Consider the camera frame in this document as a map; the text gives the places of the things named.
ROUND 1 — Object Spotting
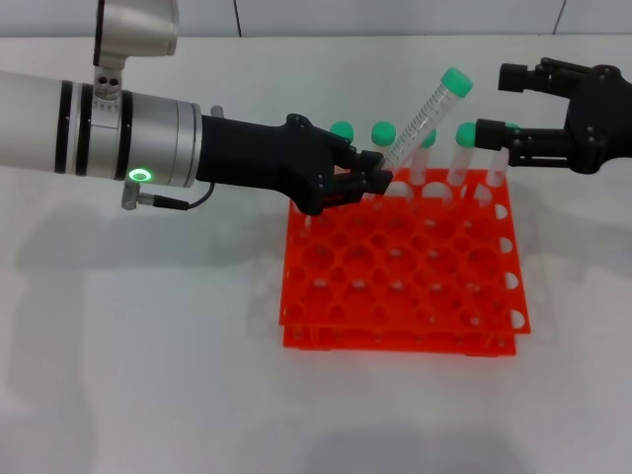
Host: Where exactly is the orange test tube rack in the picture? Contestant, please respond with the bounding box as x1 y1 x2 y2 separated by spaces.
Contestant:
278 167 533 356

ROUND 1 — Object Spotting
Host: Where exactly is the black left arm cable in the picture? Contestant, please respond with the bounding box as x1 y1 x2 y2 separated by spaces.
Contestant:
121 180 214 212

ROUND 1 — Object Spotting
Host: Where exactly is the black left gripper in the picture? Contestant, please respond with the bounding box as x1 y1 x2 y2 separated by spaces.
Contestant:
195 113 395 217

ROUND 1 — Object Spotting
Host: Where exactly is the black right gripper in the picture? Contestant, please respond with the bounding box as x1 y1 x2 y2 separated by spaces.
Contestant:
475 57 632 176

